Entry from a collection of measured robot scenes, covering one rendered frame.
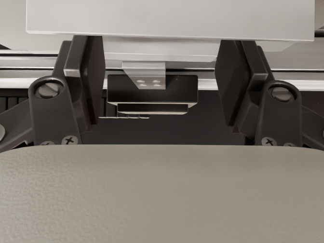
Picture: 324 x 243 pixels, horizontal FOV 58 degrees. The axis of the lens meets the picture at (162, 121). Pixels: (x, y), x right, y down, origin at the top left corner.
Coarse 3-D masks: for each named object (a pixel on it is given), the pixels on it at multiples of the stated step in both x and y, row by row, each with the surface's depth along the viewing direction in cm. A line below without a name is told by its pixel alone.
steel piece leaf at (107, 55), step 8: (112, 56) 20; (120, 56) 20; (128, 56) 20; (136, 56) 20; (144, 56) 20; (152, 56) 20; (160, 56) 20; (168, 56) 20; (176, 56) 20; (184, 56) 20; (192, 56) 20; (200, 56) 20; (208, 56) 20; (216, 56) 20
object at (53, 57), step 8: (0, 48) 20; (8, 48) 20; (0, 56) 22; (8, 56) 22; (16, 56) 22; (24, 56) 22; (32, 56) 22; (40, 56) 22; (48, 56) 22; (56, 56) 22
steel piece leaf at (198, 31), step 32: (32, 0) 8; (64, 0) 8; (96, 0) 8; (128, 0) 8; (160, 0) 8; (192, 0) 9; (224, 0) 9; (256, 0) 9; (288, 0) 9; (32, 32) 8; (64, 32) 8; (96, 32) 8; (128, 32) 8; (160, 32) 8; (192, 32) 9; (224, 32) 9; (256, 32) 9; (288, 32) 9
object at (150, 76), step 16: (128, 64) 23; (144, 64) 23; (160, 64) 23; (112, 80) 38; (128, 80) 38; (144, 80) 30; (160, 80) 30; (176, 80) 38; (192, 80) 38; (112, 96) 38; (128, 96) 38; (144, 96) 38; (160, 96) 38; (176, 96) 38; (192, 96) 38; (128, 112) 40; (144, 112) 40; (160, 112) 39; (176, 112) 39
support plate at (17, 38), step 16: (0, 0) 12; (16, 0) 11; (320, 0) 11; (0, 16) 13; (16, 16) 13; (320, 16) 13; (0, 32) 16; (16, 32) 16; (16, 48) 19; (32, 48) 19; (48, 48) 19; (272, 48) 18
